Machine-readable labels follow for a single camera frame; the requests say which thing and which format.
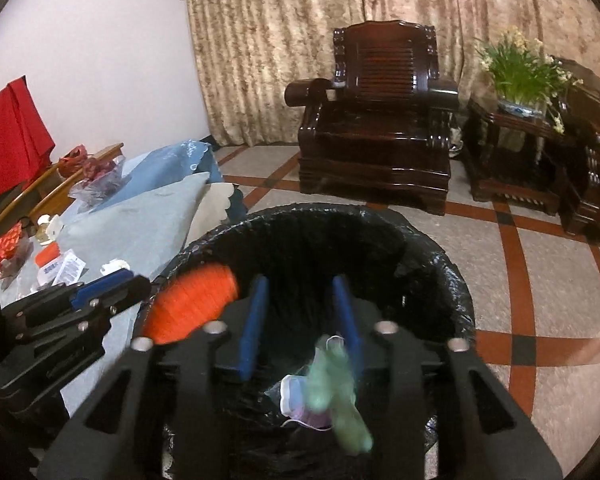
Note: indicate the dark wooden armchair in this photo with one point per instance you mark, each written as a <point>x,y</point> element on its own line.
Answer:
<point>597,160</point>
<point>375,135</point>

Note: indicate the white blue packet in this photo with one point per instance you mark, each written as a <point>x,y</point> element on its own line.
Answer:
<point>70,267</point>

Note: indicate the red cloth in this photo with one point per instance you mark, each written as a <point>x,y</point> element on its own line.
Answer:
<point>10,135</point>

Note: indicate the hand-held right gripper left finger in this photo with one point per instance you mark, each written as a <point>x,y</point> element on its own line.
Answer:
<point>252,330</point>

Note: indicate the orange thread spool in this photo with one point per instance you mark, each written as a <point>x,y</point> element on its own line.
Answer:
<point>190,305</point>

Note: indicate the small white plastic piece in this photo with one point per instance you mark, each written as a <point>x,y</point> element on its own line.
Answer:
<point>115,266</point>

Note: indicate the trash bin with black bag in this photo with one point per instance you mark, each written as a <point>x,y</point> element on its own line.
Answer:
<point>305,250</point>

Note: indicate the potted flowering plant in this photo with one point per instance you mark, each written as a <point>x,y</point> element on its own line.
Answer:
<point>522,70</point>

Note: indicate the green rubber glove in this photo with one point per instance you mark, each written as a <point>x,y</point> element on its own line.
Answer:
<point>335,395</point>

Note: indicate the shiny red wrapper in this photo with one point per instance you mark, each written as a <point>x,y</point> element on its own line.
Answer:
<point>11,250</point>

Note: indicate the orange packet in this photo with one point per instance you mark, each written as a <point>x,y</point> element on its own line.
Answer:
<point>47,256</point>

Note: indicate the beige patterned curtain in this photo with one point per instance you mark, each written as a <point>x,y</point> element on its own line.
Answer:
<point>280,35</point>

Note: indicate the light wooden chair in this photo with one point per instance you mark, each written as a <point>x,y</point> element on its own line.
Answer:
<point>55,185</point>

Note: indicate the plastic bag of red fruits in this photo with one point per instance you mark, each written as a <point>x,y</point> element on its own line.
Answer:
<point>97,180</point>

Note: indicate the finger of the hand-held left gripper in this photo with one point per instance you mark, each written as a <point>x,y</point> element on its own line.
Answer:
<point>102,290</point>
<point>55,355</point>

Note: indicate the light green cloth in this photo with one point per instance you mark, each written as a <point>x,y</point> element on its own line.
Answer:
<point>140,225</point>

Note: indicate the dark wooden side table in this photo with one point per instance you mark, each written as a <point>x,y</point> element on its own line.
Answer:
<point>510,160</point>

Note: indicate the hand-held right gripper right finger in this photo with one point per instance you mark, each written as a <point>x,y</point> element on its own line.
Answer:
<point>344,315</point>

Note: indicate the cream scalloped cloth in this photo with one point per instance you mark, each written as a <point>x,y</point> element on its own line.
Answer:
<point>212,210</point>

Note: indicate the small white yellow item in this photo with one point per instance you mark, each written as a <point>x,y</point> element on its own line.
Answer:
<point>47,229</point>

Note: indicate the white purple wrapper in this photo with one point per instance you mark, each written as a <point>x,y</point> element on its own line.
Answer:
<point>294,395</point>

